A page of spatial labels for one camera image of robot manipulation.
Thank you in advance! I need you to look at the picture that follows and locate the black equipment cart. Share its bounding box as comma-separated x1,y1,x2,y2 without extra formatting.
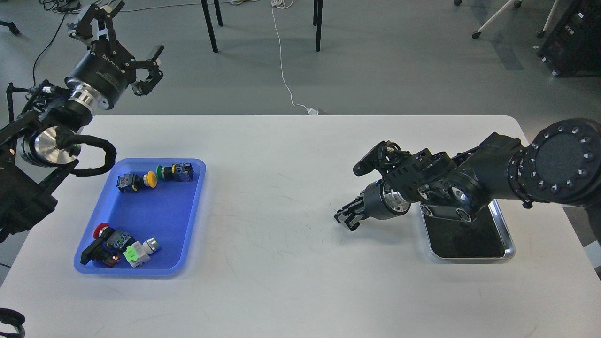
536,0,601,77

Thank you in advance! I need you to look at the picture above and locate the white chair base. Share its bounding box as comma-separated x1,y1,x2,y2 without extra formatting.
471,0,560,40

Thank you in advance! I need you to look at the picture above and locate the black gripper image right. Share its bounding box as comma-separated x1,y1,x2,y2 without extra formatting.
333,181,412,231

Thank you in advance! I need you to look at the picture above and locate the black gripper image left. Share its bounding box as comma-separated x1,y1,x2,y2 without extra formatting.
65,1,164,110

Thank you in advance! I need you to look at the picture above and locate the green push button switch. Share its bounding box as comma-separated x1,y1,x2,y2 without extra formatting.
155,162,194,182

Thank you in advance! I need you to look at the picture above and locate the white green selector switch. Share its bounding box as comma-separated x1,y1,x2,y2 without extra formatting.
123,238,161,268

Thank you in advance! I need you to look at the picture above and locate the blue plastic tray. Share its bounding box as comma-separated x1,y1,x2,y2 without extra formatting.
73,158,207,276

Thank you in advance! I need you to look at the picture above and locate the black cable on floor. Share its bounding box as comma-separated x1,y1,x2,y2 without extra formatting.
31,0,123,87

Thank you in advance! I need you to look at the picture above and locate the silver metal tray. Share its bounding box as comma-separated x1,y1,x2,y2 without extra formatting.
422,200,516,264

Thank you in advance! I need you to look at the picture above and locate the black table leg right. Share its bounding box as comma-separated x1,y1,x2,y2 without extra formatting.
313,0,324,52

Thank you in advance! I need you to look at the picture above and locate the white cable on floor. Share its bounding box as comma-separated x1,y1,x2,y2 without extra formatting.
271,0,319,115

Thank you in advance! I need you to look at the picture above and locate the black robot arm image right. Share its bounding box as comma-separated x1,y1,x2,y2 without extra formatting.
334,118,601,237

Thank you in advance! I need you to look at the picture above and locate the black table leg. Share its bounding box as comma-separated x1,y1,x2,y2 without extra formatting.
313,0,324,52
201,0,223,53

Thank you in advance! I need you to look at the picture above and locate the red emergency stop button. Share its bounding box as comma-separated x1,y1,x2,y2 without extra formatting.
80,223,136,268

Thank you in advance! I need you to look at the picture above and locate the yellow push button switch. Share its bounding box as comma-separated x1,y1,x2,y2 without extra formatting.
116,171,158,193

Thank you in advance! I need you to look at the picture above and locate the black table leg left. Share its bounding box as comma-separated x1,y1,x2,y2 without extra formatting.
201,0,223,53

